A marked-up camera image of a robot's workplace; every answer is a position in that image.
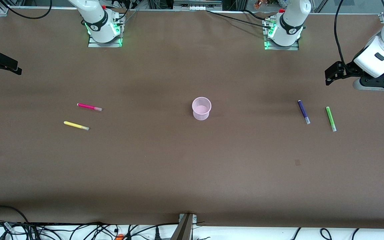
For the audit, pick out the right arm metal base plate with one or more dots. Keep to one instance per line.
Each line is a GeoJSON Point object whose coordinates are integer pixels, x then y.
{"type": "Point", "coordinates": [93, 44]}

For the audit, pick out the yellow marker pen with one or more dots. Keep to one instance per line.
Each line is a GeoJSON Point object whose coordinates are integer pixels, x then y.
{"type": "Point", "coordinates": [76, 125]}

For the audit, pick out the green marker pen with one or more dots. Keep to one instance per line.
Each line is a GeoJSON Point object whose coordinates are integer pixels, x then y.
{"type": "Point", "coordinates": [330, 118]}

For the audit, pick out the purple marker pen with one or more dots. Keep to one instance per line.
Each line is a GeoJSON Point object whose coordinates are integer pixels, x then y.
{"type": "Point", "coordinates": [303, 111]}

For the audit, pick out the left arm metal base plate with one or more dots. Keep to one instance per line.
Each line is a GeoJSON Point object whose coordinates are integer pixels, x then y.
{"type": "Point", "coordinates": [272, 47]}

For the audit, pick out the white power strip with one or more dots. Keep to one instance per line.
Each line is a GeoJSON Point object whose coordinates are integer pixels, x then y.
{"type": "Point", "coordinates": [197, 4]}

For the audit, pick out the metal camera post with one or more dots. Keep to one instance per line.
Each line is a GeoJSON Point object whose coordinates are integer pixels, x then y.
{"type": "Point", "coordinates": [184, 228]}

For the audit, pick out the pink plastic pen holder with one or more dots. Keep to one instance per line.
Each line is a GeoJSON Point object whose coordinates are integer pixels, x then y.
{"type": "Point", "coordinates": [201, 109]}

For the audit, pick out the pink marker pen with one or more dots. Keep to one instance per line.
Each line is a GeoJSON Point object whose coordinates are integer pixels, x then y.
{"type": "Point", "coordinates": [89, 107]}

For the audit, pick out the orange copper object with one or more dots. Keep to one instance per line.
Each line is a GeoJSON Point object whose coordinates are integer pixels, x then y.
{"type": "Point", "coordinates": [262, 4]}

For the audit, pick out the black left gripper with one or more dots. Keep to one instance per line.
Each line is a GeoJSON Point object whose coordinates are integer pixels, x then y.
{"type": "Point", "coordinates": [348, 69]}

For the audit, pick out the brown table cover sheet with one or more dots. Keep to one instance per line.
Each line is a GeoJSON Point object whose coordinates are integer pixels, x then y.
{"type": "Point", "coordinates": [192, 166]}

